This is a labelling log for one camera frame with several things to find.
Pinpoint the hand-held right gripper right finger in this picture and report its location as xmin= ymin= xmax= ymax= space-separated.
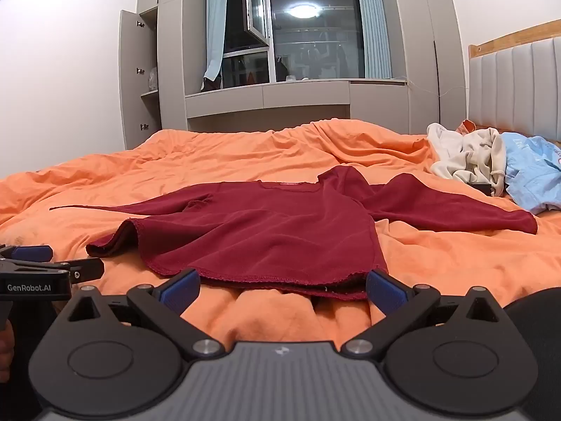
xmin=342 ymin=269 xmax=506 ymax=357

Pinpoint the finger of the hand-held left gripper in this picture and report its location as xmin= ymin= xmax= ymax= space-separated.
xmin=0 ymin=245 xmax=54 ymax=265
xmin=69 ymin=257 xmax=105 ymax=282

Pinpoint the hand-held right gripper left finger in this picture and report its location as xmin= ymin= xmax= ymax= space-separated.
xmin=57 ymin=267 xmax=225 ymax=359

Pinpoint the dark red sweater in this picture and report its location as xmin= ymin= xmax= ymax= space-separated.
xmin=49 ymin=166 xmax=538 ymax=301

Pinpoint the person's left hand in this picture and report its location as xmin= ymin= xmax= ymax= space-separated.
xmin=0 ymin=327 xmax=16 ymax=383

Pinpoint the orange duvet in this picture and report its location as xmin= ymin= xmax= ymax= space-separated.
xmin=0 ymin=118 xmax=561 ymax=357

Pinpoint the cream garment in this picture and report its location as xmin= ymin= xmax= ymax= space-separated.
xmin=427 ymin=123 xmax=509 ymax=196

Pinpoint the light blue garment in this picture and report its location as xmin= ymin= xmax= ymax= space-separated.
xmin=500 ymin=132 xmax=561 ymax=214

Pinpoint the open grey wardrobe door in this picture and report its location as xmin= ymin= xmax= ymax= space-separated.
xmin=119 ymin=9 xmax=144 ymax=151

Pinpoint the grey padded wooden headboard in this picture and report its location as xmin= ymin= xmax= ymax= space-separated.
xmin=467 ymin=22 xmax=561 ymax=142

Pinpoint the grey built-in wardrobe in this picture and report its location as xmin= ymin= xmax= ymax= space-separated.
xmin=119 ymin=0 xmax=468 ymax=151

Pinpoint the long light blue curtain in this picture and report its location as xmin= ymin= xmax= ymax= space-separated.
xmin=353 ymin=0 xmax=393 ymax=80

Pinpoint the large window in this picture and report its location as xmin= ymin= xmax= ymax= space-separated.
xmin=221 ymin=0 xmax=367 ymax=87

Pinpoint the short light blue curtain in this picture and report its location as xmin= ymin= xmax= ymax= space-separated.
xmin=202 ymin=0 xmax=229 ymax=82

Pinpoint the open window sash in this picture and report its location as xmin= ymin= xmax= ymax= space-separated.
xmin=241 ymin=0 xmax=271 ymax=47

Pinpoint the thin white cable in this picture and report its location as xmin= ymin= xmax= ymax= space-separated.
xmin=407 ymin=78 xmax=466 ymax=98

